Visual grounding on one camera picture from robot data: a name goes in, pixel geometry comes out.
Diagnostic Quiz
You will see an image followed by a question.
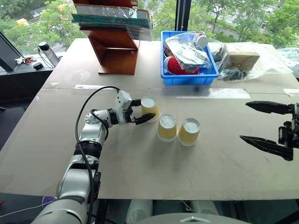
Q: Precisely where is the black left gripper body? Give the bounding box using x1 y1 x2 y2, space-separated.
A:
123 104 138 125

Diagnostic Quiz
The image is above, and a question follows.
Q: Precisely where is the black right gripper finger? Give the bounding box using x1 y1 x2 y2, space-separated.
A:
245 100 293 115
239 134 294 162

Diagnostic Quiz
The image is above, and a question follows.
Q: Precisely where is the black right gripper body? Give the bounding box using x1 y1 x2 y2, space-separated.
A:
278 120 299 150

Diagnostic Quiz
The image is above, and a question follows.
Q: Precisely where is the yellow paper cup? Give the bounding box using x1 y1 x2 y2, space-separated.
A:
157 113 178 142
177 118 201 147
141 96 161 124

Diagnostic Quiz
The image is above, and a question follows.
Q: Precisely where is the large clear plastic bag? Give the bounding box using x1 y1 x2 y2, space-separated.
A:
217 42 295 82

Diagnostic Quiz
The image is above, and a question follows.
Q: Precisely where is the clear tape strip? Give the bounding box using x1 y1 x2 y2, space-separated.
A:
74 84 119 91

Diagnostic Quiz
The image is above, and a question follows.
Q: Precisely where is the bag of black parts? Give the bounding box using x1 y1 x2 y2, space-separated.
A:
210 44 249 81

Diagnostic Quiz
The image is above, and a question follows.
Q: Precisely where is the wide white tape strip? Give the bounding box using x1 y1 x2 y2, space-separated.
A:
175 88 252 99

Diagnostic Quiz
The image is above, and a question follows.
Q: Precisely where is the red and white cloth item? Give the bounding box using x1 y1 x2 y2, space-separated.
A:
163 56 200 75

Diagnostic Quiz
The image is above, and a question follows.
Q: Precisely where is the brown wooden shelf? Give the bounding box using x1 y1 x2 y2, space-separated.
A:
72 0 142 76

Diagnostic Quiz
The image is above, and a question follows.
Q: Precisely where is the brown cardboard box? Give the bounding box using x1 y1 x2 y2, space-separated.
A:
228 50 261 71

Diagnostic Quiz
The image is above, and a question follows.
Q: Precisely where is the blue plastic bin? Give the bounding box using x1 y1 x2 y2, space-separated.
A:
160 30 220 86

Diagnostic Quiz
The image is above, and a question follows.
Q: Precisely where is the crumpled clear plastic sheet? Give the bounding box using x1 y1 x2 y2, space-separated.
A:
277 46 299 72

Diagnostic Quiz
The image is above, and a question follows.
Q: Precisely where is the clear plastic bag with papers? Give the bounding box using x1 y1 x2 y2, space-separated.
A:
164 32 212 70

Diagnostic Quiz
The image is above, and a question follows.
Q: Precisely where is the clear plastic wrap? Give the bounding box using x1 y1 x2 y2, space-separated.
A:
116 6 154 42

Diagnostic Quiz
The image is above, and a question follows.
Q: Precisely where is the white rounded shape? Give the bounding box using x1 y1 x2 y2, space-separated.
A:
190 200 220 217
125 199 154 224

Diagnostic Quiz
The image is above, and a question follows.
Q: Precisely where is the teal book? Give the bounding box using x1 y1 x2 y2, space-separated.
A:
71 13 153 30

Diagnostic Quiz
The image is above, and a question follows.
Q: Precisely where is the white bottle with red cap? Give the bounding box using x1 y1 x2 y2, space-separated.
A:
195 31 209 49

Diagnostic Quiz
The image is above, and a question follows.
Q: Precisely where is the grey book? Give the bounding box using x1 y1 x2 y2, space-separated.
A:
76 4 151 20

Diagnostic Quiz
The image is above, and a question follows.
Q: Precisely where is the clear water bottle black lid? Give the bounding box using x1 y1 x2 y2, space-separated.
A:
37 42 61 69

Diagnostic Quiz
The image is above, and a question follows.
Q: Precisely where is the grey robot torso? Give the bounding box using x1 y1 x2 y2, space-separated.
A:
133 212 252 224

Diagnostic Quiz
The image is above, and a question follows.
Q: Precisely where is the dark side table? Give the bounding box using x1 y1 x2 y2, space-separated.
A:
0 52 64 150

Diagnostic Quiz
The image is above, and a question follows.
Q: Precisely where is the purple cloth scrap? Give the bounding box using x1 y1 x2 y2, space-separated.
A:
42 196 58 207

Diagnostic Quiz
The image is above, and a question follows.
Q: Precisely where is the red and white small clutter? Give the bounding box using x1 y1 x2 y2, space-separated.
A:
14 56 36 65

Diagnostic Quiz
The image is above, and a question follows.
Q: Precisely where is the black slanted panel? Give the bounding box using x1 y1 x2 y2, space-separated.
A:
0 31 24 72

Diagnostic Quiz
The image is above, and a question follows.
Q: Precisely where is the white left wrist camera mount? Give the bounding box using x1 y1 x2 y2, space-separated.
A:
114 90 133 125

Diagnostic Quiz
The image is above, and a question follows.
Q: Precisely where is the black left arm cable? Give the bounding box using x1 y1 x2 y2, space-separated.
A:
75 86 121 224

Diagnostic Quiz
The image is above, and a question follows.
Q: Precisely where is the black window frame post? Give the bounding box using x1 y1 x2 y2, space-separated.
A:
175 0 192 32

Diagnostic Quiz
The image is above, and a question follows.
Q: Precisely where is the white string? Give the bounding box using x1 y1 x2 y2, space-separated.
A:
0 199 51 219

